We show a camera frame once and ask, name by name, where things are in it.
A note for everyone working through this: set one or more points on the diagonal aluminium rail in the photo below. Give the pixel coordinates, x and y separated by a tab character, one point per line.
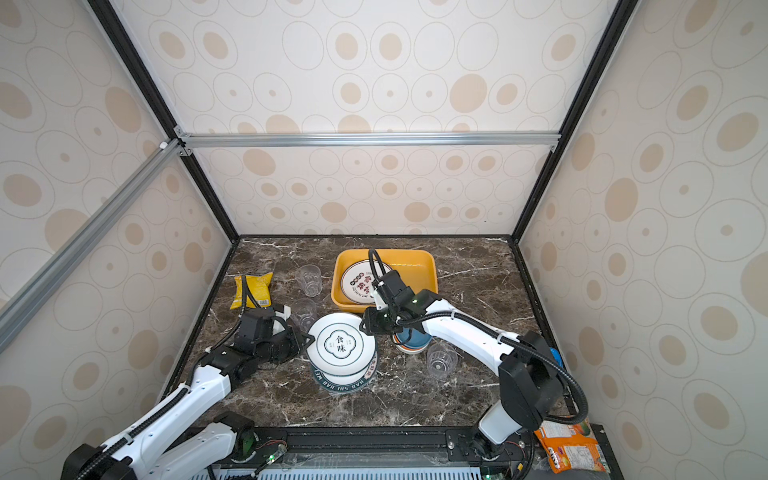
18	312

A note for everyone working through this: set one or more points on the yellow plastic bin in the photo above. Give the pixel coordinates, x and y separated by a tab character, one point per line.
416	268

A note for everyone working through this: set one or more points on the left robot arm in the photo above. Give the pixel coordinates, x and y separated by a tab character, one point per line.
156	420

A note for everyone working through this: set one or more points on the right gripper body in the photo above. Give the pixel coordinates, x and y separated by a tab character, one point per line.
395	313

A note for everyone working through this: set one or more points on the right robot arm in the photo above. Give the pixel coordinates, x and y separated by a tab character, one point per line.
534	387

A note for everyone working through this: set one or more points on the white plate red characters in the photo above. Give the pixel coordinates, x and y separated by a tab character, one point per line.
358	283

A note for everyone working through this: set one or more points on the white plate green flower outline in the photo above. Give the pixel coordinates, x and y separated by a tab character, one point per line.
340	348

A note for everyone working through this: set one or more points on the clear cup left front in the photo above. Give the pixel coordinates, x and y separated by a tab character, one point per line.
304	314

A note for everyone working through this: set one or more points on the yellow snack bag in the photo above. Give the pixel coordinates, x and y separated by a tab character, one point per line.
252	291

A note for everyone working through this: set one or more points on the clear cup near bin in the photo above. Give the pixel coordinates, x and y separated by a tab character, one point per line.
309	278

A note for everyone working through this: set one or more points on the plate dark green lettered rim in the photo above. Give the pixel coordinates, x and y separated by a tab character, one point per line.
345	384

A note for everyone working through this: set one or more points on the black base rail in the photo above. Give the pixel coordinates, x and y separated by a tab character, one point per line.
382	453

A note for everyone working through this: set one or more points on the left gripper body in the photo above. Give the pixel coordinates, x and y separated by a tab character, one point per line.
275	348

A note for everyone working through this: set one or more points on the blue bowl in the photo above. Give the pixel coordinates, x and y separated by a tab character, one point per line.
407	333

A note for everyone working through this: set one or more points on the orange snack packet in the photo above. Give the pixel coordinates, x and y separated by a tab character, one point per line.
571	447

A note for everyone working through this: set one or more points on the clear cup right front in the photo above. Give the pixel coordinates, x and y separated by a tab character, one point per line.
441	360

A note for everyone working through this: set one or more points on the orange white bowl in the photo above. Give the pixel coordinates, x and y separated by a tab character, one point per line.
412	346

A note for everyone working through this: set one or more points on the horizontal aluminium rail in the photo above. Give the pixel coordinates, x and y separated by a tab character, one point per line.
377	139

